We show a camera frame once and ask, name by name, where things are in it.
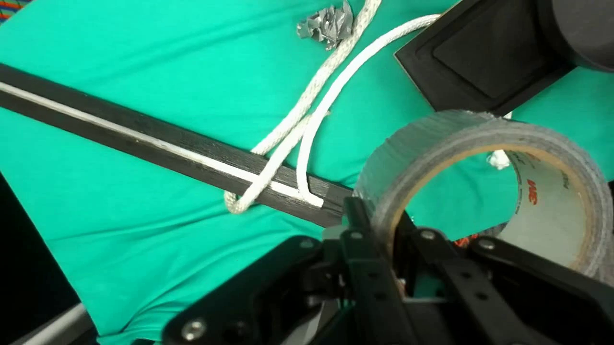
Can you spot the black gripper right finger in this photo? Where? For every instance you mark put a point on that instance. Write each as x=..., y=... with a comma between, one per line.
x=524, y=300

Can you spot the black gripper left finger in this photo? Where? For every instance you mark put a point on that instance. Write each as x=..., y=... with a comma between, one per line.
x=371, y=288

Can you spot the grey masking tape roll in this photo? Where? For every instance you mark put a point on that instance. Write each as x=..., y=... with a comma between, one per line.
x=447, y=135

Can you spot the black square tray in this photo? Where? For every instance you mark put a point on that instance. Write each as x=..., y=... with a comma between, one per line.
x=486, y=58

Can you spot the green tablecloth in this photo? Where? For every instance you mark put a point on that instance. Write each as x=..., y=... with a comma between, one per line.
x=127, y=223

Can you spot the crumpled silver foil piece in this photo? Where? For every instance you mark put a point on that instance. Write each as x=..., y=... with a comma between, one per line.
x=326, y=26

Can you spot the long black bar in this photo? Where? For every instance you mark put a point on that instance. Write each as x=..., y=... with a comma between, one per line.
x=127, y=137

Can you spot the grey metal table frame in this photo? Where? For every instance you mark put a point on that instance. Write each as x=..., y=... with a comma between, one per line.
x=58, y=326

